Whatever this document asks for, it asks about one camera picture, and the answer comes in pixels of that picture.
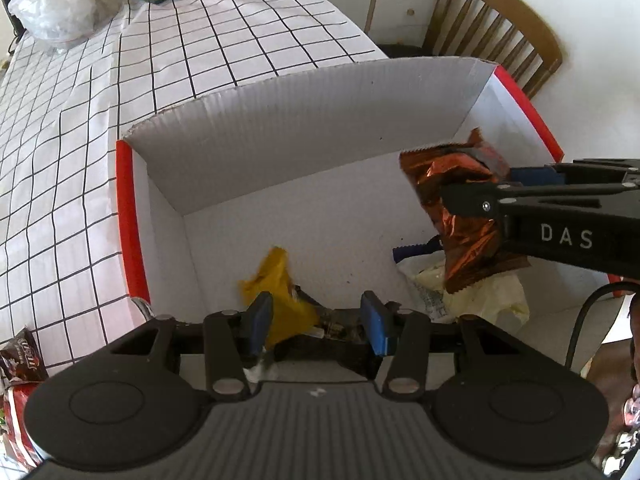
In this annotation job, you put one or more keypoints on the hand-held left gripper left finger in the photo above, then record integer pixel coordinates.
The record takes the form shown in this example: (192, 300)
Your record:
(260, 320)

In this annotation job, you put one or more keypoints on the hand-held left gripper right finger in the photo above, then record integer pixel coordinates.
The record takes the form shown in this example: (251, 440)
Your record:
(375, 325)

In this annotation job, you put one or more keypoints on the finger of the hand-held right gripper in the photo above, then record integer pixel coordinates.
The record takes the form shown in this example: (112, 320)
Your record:
(470, 200)
(535, 176)

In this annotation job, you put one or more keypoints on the copper foil snack packet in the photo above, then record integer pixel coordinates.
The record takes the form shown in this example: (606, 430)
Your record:
(450, 180)

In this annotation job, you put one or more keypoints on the dark blue snack packet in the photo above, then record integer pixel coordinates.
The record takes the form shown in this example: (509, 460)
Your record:
(412, 250)

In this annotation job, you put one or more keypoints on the pale yellow snack packet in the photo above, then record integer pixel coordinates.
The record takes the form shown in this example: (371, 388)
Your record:
(495, 295)

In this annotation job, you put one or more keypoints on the red cardboard box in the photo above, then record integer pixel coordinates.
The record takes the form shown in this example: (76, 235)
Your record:
(300, 210)

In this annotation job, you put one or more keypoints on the red snack packet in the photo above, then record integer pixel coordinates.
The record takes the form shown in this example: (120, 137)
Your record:
(15, 425)

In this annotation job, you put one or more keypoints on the person's right forearm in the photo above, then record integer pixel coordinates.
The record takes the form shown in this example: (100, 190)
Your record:
(610, 390)

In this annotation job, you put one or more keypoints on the wooden chair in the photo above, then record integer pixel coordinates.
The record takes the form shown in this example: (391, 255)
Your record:
(530, 25)

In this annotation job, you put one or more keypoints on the brown chocolate packet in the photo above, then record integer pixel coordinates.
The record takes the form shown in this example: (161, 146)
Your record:
(22, 357)

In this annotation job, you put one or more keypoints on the clear plastic bag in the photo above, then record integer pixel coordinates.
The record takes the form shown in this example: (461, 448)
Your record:
(60, 0)

